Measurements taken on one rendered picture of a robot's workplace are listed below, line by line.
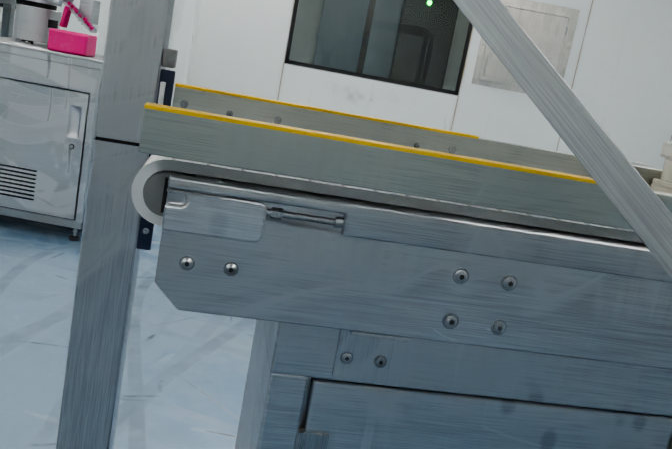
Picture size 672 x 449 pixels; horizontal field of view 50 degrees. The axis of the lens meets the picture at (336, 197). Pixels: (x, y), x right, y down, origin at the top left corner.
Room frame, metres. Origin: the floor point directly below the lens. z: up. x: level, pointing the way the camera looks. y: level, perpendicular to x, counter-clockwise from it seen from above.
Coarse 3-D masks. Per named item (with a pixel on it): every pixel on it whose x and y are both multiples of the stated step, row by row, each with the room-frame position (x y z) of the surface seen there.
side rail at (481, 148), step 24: (192, 96) 0.76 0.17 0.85; (216, 96) 0.76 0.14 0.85; (264, 120) 0.77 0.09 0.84; (288, 120) 0.77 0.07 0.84; (312, 120) 0.78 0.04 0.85; (336, 120) 0.78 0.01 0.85; (360, 120) 0.79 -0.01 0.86; (408, 144) 0.80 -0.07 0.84; (432, 144) 0.80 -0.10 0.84; (456, 144) 0.81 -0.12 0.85; (480, 144) 0.81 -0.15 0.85; (504, 144) 0.82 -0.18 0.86; (552, 168) 0.83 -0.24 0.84; (576, 168) 0.83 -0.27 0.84; (648, 168) 0.85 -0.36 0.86
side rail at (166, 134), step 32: (160, 128) 0.49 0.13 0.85; (192, 128) 0.49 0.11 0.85; (224, 128) 0.50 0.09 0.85; (256, 128) 0.50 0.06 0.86; (192, 160) 0.49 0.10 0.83; (224, 160) 0.50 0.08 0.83; (256, 160) 0.50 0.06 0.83; (288, 160) 0.50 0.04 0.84; (320, 160) 0.51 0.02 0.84; (352, 160) 0.51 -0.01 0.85; (384, 160) 0.52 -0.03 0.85; (416, 160) 0.52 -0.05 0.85; (448, 160) 0.52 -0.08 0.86; (416, 192) 0.52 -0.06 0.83; (448, 192) 0.53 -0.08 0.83; (480, 192) 0.53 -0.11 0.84; (512, 192) 0.53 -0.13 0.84; (544, 192) 0.54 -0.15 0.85; (576, 192) 0.54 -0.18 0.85; (608, 224) 0.55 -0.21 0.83
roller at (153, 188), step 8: (152, 176) 0.50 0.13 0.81; (160, 176) 0.50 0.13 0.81; (168, 176) 0.50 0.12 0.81; (144, 184) 0.50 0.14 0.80; (152, 184) 0.50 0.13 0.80; (160, 184) 0.50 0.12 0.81; (144, 192) 0.50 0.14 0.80; (152, 192) 0.50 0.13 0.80; (160, 192) 0.50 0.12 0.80; (144, 200) 0.50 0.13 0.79; (152, 200) 0.50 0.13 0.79; (160, 200) 0.50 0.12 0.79; (152, 208) 0.50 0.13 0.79; (160, 208) 0.50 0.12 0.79
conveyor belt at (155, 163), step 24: (144, 168) 0.50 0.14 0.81; (168, 168) 0.51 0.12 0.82; (192, 168) 0.51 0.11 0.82; (216, 168) 0.51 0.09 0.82; (336, 192) 0.53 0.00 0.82; (360, 192) 0.53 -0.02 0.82; (384, 192) 0.54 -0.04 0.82; (144, 216) 0.50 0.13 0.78; (480, 216) 0.55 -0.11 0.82; (504, 216) 0.55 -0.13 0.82; (528, 216) 0.55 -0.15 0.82; (624, 240) 0.57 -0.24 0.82
